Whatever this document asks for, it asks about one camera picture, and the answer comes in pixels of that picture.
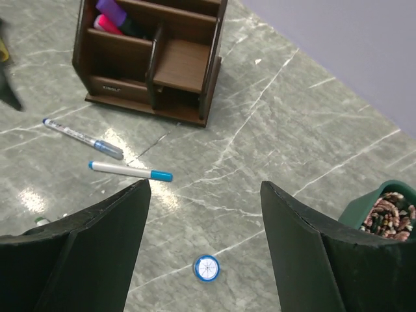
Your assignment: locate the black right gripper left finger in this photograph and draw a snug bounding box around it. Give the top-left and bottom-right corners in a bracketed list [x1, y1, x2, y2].
[1, 179, 151, 311]

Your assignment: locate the blue capped white marker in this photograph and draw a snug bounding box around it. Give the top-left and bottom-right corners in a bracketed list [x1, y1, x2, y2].
[88, 161, 173, 182]

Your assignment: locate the light purple highlighter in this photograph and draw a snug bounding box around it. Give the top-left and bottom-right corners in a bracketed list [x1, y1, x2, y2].
[96, 0, 127, 27]

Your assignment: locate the blue capped white pen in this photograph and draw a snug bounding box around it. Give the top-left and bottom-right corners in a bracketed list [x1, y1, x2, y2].
[42, 118, 124, 160]

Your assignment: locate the brown wooden desk organizer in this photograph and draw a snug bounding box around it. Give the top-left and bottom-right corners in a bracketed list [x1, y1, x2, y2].
[72, 1, 227, 127]

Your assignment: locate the green capped white marker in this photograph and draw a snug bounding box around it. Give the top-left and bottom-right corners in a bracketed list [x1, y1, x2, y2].
[35, 217, 50, 227]

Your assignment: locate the pink black rolled band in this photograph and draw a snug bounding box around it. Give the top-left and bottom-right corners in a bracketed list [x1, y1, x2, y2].
[359, 192, 415, 241]

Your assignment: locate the pink highlighter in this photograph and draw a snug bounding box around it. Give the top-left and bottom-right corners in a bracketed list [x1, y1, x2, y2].
[93, 14, 123, 35]

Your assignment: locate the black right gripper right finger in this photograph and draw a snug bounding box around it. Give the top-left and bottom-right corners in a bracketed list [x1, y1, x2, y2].
[260, 181, 415, 311]

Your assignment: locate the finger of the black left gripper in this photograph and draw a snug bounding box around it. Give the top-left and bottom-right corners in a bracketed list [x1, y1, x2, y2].
[0, 62, 23, 111]

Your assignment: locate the blue capped small bottle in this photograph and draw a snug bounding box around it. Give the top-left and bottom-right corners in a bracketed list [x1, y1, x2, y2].
[192, 254, 220, 283]

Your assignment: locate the green compartment tray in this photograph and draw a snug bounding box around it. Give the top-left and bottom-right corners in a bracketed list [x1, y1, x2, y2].
[338, 180, 415, 242]

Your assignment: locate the yellow folded cloth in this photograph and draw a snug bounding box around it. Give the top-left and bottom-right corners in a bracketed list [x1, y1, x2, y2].
[0, 39, 10, 62]

